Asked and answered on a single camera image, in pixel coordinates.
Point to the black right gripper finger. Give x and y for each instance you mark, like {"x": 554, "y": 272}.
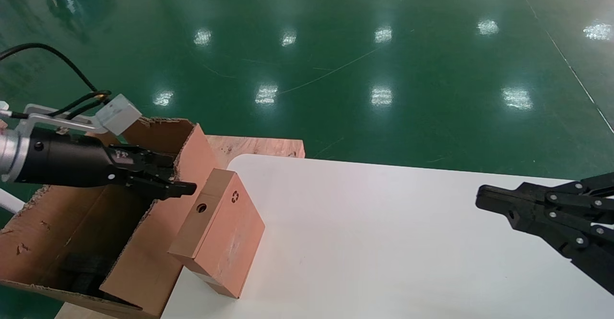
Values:
{"x": 499, "y": 198}
{"x": 575, "y": 232}

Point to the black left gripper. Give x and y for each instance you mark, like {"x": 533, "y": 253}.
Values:
{"x": 62, "y": 163}

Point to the small cardboard box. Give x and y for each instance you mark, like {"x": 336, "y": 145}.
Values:
{"x": 225, "y": 242}

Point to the white and silver left arm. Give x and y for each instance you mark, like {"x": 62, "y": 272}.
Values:
{"x": 8, "y": 158}

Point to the large open cardboard box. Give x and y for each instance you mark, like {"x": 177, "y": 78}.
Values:
{"x": 144, "y": 271}

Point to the black foam insert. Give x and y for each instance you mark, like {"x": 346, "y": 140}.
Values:
{"x": 86, "y": 267}

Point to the small white flat piece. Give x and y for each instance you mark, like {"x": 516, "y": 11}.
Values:
{"x": 3, "y": 106}

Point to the white frame bar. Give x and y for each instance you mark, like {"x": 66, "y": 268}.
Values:
{"x": 9, "y": 203}

